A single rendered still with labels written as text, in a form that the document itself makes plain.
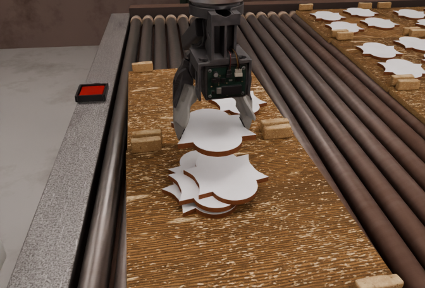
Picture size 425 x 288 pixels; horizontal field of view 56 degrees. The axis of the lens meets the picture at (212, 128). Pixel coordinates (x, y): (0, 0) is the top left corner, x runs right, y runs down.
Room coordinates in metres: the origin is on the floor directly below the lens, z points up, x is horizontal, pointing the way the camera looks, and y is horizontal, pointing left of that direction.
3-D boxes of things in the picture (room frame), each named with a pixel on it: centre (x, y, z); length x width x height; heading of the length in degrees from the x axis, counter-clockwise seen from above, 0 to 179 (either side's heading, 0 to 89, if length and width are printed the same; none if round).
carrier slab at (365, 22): (1.61, -0.56, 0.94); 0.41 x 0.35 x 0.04; 6
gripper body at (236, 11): (0.52, -0.01, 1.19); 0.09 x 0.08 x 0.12; 13
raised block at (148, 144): (0.67, 0.13, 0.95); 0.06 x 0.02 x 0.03; 101
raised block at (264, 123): (0.74, -0.13, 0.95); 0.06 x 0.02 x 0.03; 100
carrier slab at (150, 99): (0.91, 0.03, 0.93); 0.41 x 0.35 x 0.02; 10
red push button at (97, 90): (0.97, 0.32, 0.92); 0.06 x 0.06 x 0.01; 7
